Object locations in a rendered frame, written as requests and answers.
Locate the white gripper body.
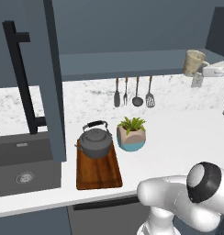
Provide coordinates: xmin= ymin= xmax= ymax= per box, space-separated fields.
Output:
xmin=202 ymin=60 xmax=224 ymax=78

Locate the beige speckled mug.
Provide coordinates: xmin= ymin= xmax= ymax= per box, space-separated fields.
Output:
xmin=182 ymin=50 xmax=210 ymax=78

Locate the dark blue-grey cabinet door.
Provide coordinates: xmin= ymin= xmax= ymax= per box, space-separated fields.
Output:
xmin=205 ymin=6 xmax=224 ymax=60

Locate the dark grey kettle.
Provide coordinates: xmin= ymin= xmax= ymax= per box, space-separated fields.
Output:
xmin=74 ymin=119 xmax=114 ymax=160

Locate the brown wooden tray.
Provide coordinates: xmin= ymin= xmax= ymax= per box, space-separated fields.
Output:
xmin=75 ymin=138 xmax=124 ymax=191

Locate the blue-grey base cabinet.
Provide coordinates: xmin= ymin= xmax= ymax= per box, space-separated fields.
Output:
xmin=0 ymin=206 xmax=73 ymax=235

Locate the hanging slotted spatula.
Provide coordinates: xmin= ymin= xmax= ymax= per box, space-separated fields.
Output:
xmin=144 ymin=75 xmax=156 ymax=109

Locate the hanging dark ladle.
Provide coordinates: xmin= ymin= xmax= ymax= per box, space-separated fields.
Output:
xmin=131 ymin=76 xmax=144 ymax=107

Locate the hanging metal fork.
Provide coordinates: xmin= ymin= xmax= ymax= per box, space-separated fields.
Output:
xmin=122 ymin=76 xmax=129 ymax=106

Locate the hanging dark spatula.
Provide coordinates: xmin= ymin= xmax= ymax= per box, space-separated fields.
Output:
xmin=113 ymin=77 xmax=121 ymax=108

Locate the green plant in beige-blue pot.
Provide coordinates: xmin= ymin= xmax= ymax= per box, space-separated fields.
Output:
xmin=116 ymin=116 xmax=147 ymax=152

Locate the grey dishwasher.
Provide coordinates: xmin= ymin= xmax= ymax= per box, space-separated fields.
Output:
xmin=66 ymin=196 xmax=152 ymax=235

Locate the dark grey sink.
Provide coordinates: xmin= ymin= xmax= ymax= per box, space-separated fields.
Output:
xmin=0 ymin=131 xmax=62 ymax=198

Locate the black dishwasher handle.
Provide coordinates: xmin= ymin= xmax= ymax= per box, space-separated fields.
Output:
xmin=72 ymin=196 xmax=141 ymax=212

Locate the black cabinet door handle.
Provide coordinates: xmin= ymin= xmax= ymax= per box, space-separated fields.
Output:
xmin=2 ymin=19 xmax=48 ymax=136

